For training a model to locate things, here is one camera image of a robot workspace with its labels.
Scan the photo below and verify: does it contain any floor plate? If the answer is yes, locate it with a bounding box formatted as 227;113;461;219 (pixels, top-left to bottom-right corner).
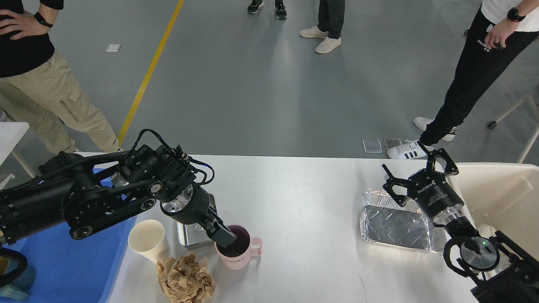
383;138;402;150
362;138;383;153

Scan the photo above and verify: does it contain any white side table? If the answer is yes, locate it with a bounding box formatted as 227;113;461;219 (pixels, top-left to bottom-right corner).
0;122;38;178

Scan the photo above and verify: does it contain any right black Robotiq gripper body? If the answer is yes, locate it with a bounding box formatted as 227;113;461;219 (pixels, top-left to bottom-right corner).
407;169;464;219

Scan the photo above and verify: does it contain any chair base with castors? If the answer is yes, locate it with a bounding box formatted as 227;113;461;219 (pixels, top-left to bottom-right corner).
486;95;539;164

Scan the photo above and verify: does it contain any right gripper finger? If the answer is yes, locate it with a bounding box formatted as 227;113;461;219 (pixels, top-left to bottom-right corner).
417;141;459;178
382;164;415;207

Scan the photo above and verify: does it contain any blue plastic tray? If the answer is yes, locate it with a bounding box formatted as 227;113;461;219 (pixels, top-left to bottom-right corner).
1;173;134;303

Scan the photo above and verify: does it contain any person with black sneakers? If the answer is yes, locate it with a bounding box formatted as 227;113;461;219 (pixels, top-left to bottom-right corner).
247;0;288;20

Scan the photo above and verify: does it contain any person with white sneakers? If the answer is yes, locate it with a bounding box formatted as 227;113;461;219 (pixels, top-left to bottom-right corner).
299;0;345;54

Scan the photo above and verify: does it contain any teal mug in tray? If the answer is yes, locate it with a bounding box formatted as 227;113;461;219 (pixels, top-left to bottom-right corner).
0;255;35;303

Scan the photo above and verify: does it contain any aluminium foil tray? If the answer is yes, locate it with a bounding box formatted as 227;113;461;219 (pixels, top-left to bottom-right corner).
359;188;447;254

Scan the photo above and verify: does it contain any left floor plate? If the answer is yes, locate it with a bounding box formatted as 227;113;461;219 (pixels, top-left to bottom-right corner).
362;138;383;153

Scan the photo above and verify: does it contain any person in khaki trousers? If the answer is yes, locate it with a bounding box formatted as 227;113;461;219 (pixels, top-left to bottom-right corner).
0;0;121;154

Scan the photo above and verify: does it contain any beige plastic bin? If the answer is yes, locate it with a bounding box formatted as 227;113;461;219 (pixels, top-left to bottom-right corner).
449;162;539;258

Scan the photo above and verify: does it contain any crumpled brown paper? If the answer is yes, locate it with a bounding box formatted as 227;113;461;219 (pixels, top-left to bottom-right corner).
156;252;216;303

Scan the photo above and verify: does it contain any cream paper cup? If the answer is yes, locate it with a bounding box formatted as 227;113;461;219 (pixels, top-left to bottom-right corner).
128;219;170;263

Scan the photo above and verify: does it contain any right floor plate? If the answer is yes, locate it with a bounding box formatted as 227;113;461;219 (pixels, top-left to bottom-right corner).
383;138;402;150

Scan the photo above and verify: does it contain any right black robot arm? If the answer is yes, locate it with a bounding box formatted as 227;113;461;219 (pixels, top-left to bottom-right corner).
383;144;539;303

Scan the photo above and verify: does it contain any person in black joggers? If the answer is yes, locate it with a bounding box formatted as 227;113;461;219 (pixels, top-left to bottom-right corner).
387;0;539;159

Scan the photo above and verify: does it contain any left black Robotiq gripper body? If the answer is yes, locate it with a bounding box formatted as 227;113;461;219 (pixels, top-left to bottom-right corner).
160;185;217;236

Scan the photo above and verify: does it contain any square metal tin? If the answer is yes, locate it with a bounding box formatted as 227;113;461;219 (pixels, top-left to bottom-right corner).
170;192;213;250

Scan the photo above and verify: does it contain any pink HOME mug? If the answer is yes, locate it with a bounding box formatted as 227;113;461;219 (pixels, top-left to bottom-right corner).
214;224;263;270

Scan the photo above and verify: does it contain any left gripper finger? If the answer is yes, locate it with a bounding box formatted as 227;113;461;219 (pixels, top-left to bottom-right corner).
205;219;237;247

